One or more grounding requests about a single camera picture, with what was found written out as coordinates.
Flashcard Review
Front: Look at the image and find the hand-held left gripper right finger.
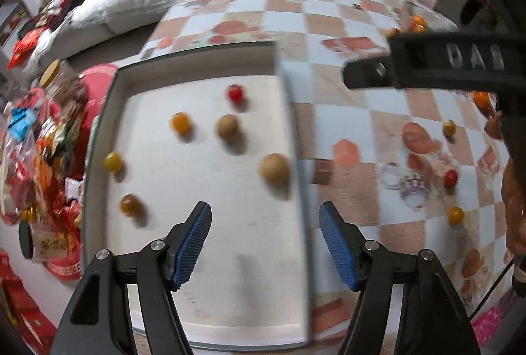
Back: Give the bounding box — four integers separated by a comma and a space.
318, 202, 481, 355

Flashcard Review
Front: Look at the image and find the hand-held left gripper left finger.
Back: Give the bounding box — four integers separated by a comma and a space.
49, 201, 213, 355

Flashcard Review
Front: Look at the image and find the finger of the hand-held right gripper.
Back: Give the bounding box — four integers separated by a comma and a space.
343, 54, 396, 90

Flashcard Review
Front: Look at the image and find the white rectangular tray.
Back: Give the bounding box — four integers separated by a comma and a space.
80, 41, 315, 349

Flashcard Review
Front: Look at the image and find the amber cherry tomato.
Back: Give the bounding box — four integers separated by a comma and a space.
120, 194, 144, 216

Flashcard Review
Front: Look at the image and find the large tan longan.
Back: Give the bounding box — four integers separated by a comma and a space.
259, 153, 291, 186

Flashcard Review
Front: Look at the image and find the person's right hand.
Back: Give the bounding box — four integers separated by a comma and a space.
502, 155, 526, 257

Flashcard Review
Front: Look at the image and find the checkered patterned tablecloth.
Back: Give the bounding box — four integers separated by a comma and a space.
142, 0, 526, 355

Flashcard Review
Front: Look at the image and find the black round object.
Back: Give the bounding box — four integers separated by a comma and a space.
18, 221, 35, 260

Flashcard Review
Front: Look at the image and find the pink packet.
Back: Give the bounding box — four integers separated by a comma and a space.
472, 308, 512, 345

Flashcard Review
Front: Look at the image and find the pile of snack packets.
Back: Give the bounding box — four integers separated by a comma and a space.
0, 26, 89, 269

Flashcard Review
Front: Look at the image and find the red box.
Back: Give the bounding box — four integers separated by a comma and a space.
0, 252, 56, 355

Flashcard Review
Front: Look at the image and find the red round tray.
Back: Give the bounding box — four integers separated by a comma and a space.
41, 65, 121, 282

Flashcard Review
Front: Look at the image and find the jar with yellow lid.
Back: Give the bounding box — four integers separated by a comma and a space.
39, 59, 63, 87

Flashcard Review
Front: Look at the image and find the black cable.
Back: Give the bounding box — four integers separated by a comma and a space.
470, 256, 516, 318

